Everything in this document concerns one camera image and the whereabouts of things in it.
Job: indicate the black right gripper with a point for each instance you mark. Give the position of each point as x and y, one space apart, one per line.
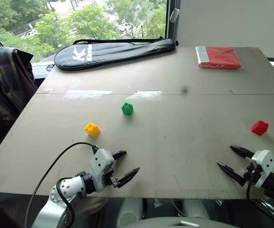
252 175

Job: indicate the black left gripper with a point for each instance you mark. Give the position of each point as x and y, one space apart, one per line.
109 179

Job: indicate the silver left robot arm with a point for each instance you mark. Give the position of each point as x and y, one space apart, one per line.
66 187

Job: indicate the red toy brick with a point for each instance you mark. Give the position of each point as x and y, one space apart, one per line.
260 128

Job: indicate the white rounded robot leg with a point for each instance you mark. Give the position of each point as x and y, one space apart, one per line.
196 209
130 210

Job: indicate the yellow toy brick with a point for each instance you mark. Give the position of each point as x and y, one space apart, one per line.
92 129

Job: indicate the green toy brick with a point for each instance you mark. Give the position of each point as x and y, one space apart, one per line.
127 109

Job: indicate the red packet with silver strip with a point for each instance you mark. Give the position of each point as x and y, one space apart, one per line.
220 58

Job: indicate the black racket bag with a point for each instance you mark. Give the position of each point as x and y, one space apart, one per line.
113 53

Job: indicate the black chair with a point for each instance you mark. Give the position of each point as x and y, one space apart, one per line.
25 59

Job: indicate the plaid jacket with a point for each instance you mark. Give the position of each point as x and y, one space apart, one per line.
3 83

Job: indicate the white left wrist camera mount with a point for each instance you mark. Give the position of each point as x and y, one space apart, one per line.
101 161

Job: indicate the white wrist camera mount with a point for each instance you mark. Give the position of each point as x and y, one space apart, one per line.
101 161
266 164

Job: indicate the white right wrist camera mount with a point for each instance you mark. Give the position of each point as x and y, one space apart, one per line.
266 164

